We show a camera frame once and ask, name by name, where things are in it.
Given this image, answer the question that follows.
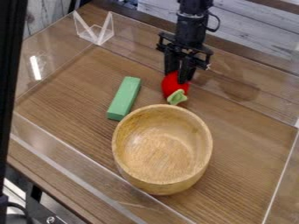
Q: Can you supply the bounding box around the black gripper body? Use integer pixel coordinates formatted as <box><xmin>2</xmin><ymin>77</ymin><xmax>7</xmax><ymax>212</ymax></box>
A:
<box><xmin>156</xmin><ymin>11</ymin><xmax>213</xmax><ymax>70</ymax></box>

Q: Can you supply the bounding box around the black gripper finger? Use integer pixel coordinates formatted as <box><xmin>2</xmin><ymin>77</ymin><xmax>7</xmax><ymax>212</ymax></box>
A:
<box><xmin>164</xmin><ymin>51</ymin><xmax>180</xmax><ymax>74</ymax></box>
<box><xmin>177</xmin><ymin>57</ymin><xmax>196</xmax><ymax>84</ymax></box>

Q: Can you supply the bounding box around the red plush strawberry toy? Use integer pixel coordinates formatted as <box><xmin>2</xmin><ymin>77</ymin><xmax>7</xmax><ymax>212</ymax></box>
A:
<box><xmin>161</xmin><ymin>71</ymin><xmax>189</xmax><ymax>105</ymax></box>

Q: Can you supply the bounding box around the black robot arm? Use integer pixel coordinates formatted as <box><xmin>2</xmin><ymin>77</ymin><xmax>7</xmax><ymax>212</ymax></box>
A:
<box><xmin>156</xmin><ymin>0</ymin><xmax>220</xmax><ymax>84</ymax></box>

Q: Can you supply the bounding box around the green rectangular block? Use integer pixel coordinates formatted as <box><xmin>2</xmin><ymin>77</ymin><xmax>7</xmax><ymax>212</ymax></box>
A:
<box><xmin>106</xmin><ymin>76</ymin><xmax>141</xmax><ymax>121</ymax></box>

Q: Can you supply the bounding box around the wooden bowl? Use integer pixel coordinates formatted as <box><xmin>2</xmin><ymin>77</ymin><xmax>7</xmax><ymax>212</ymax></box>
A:
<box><xmin>110</xmin><ymin>104</ymin><xmax>212</xmax><ymax>195</ymax></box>

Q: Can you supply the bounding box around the clear acrylic corner bracket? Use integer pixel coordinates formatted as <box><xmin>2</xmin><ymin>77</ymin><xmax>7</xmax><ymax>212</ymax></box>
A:
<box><xmin>71</xmin><ymin>11</ymin><xmax>114</xmax><ymax>46</ymax></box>

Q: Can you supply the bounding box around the black vertical foreground post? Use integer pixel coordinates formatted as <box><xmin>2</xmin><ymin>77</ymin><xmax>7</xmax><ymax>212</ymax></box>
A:
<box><xmin>0</xmin><ymin>0</ymin><xmax>27</xmax><ymax>224</ymax></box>

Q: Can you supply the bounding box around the clear acrylic front wall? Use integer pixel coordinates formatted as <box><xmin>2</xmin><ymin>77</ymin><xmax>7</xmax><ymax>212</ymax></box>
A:
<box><xmin>7</xmin><ymin>114</ymin><xmax>194</xmax><ymax>224</ymax></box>

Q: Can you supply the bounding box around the black metal table leg bracket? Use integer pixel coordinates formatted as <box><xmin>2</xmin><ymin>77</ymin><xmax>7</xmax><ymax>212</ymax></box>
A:
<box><xmin>25</xmin><ymin>185</ymin><xmax>66</xmax><ymax>224</ymax></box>

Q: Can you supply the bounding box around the black cable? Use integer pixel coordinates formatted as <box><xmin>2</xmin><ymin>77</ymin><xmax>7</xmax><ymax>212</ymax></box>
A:
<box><xmin>3</xmin><ymin>200</ymin><xmax>33</xmax><ymax>224</ymax></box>

